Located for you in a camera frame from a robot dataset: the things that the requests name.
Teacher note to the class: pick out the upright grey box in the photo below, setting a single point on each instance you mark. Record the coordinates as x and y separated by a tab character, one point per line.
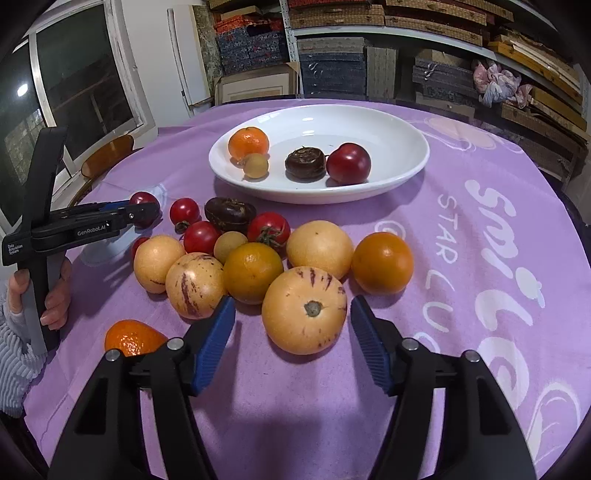
382	74

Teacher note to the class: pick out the large yellow pepino melon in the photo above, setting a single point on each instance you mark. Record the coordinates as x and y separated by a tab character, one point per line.
304	310

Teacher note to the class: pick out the dark red plum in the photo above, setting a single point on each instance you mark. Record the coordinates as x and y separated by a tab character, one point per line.
348	164

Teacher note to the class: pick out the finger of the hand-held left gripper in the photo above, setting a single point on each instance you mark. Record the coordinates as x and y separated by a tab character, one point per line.
143	214
113	206

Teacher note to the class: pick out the purple printed tablecloth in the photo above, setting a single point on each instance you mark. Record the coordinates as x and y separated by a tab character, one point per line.
286	415

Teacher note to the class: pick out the stack of wicker boxes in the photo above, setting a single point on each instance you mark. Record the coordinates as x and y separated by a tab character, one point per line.
369	16

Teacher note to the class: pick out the purple striped pepino melon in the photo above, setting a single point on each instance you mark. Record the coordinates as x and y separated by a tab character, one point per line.
194	286

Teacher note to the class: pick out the greenish orange tangerine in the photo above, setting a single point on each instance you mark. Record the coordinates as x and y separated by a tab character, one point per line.
253	272
382	263

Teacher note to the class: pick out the tan longan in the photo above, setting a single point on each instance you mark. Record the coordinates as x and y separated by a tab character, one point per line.
231	245
255	166

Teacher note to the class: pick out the wooden chair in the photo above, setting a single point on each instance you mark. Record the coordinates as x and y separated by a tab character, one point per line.
108	154

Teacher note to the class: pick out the red cherry tomato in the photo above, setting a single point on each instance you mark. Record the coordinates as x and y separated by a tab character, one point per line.
201	237
143	198
184	211

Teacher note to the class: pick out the person's left hand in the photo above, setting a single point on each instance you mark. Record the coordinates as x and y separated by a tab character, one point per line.
60	300

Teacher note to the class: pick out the stack of wooden frames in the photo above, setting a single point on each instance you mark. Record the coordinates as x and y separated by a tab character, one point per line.
549	92

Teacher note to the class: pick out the bright orange mandarin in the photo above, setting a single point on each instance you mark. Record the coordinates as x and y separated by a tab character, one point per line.
134	339

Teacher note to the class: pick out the red tomato with green calyx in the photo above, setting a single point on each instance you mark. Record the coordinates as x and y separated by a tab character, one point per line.
268	229

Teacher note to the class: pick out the small mandarin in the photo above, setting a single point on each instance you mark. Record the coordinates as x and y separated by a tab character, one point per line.
248	142

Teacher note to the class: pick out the white framed window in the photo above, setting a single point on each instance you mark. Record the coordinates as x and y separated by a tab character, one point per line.
78	83

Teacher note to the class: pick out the pink cloth bundle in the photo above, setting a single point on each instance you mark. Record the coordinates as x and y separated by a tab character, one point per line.
501	83

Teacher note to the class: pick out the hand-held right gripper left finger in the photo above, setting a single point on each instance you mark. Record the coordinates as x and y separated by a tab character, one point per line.
214	344

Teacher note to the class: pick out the metal shelf rack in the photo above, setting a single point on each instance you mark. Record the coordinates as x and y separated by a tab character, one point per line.
292	46

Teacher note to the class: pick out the stack of dark flat boxes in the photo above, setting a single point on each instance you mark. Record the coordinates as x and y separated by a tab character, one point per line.
443	83

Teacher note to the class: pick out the plain yellow pepino melon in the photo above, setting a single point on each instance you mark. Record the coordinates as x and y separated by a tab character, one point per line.
157	263
319	249

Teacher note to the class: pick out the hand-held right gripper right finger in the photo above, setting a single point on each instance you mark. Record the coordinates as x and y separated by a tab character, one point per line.
371	350

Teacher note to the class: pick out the stack of dark grey boxes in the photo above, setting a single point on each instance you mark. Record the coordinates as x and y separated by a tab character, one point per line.
332	69

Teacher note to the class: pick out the white oval plate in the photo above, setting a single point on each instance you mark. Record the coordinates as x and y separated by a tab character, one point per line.
323	124

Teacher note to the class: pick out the small dark red tomato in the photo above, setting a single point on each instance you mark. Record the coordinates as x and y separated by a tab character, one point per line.
138	244

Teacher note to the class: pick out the stack of patterned blue boxes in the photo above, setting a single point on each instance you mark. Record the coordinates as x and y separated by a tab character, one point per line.
249	46

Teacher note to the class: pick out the white door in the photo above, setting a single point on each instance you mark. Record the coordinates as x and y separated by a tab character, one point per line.
189	55

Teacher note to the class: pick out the person's left forearm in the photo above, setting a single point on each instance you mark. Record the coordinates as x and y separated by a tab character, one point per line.
14	355

